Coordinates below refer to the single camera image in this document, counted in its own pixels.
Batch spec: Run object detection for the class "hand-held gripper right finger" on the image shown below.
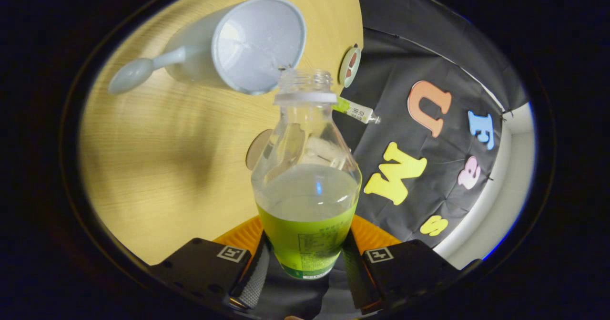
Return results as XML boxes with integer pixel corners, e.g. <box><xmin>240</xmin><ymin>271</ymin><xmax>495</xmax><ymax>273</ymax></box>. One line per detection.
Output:
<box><xmin>343</xmin><ymin>214</ymin><xmax>462</xmax><ymax>311</ymax></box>

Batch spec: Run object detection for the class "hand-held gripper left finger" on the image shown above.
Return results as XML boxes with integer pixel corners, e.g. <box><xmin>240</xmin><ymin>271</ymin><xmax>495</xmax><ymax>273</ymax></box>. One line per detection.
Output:
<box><xmin>150</xmin><ymin>215</ymin><xmax>272</xmax><ymax>311</ymax></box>

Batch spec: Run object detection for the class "clear juice bottle green label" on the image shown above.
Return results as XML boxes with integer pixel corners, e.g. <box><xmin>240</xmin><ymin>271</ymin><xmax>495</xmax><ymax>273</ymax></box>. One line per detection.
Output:
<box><xmin>251</xmin><ymin>69</ymin><xmax>363</xmax><ymax>280</ymax></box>

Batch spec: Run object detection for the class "round clear coaster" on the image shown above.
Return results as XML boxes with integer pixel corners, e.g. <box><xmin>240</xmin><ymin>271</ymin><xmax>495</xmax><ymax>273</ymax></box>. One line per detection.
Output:
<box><xmin>245</xmin><ymin>129</ymin><xmax>275</xmax><ymax>171</ymax></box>

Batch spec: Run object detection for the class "light blue cup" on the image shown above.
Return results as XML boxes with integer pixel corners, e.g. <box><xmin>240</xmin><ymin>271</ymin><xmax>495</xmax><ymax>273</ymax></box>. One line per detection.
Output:
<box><xmin>108</xmin><ymin>0</ymin><xmax>307</xmax><ymax>96</ymax></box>

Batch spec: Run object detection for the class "small capped green drink bottle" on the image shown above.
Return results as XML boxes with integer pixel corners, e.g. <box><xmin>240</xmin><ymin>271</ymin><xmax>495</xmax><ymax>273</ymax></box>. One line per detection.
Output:
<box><xmin>332</xmin><ymin>96</ymin><xmax>382</xmax><ymax>124</ymax></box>

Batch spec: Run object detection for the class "wooden table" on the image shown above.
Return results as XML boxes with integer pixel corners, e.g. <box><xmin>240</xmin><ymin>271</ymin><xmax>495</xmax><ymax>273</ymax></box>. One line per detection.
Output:
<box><xmin>79</xmin><ymin>0</ymin><xmax>364</xmax><ymax>266</ymax></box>

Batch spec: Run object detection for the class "pale green plate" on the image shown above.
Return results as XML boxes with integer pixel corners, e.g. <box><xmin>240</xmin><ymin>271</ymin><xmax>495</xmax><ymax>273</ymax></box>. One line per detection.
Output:
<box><xmin>338</xmin><ymin>43</ymin><xmax>362</xmax><ymax>89</ymax></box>

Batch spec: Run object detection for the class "black backdrop cloth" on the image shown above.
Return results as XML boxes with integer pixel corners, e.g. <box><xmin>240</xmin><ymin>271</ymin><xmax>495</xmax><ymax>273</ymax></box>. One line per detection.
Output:
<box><xmin>260</xmin><ymin>0</ymin><xmax>529</xmax><ymax>320</ymax></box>

